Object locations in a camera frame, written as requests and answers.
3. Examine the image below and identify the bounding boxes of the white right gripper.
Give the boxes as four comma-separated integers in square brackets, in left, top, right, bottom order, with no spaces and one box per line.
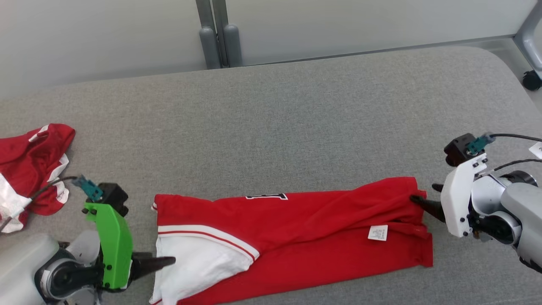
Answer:
[409,153,489,238]

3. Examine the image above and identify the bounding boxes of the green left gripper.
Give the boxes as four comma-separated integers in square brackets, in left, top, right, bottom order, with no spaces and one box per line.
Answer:
[84,202,177,292]

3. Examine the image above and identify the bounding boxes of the red jersey with white sleeves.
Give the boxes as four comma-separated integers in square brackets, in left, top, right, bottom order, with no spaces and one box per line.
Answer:
[149,177,434,305]

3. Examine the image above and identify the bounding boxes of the red shorts with white trim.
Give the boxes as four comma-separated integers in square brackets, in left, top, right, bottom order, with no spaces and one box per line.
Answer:
[0,123,76,234]

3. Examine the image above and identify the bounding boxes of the black caster wheel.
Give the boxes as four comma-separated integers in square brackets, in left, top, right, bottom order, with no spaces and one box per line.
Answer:
[522,70,542,92]

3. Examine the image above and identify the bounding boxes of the right cable with teal connector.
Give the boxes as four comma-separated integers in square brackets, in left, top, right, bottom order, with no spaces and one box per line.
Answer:
[466,132,542,155]

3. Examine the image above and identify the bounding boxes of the cable with teal connector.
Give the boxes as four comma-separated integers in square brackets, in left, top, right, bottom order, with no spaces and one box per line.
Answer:
[0,175,105,234]
[466,132,542,155]

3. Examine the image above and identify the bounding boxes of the thin black cable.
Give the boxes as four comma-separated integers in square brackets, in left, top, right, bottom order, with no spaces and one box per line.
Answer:
[492,158,542,172]

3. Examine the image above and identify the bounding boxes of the left cable with teal connector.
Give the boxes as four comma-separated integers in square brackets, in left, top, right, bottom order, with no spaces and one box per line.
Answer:
[0,175,105,234]

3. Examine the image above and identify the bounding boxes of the grey metal frame post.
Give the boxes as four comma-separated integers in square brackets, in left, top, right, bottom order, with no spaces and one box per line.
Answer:
[514,0,542,79]

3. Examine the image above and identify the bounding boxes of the grey double partition post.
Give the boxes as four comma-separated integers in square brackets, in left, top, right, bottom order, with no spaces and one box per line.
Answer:
[195,0,243,70]

